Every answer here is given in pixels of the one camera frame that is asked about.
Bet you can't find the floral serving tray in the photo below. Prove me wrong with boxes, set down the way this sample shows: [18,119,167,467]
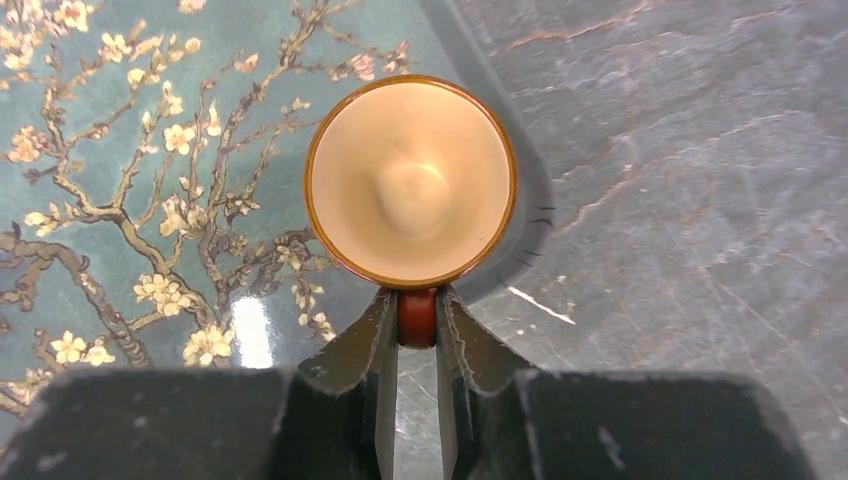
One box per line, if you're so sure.
[1,1,551,438]

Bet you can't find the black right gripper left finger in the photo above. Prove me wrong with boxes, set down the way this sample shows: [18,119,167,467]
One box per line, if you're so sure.
[1,289,398,479]

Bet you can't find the small orange cup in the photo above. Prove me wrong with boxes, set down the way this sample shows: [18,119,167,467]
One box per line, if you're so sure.
[303,74,519,349]

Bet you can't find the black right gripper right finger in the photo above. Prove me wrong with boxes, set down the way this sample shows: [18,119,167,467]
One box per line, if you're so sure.
[435,287,815,479]

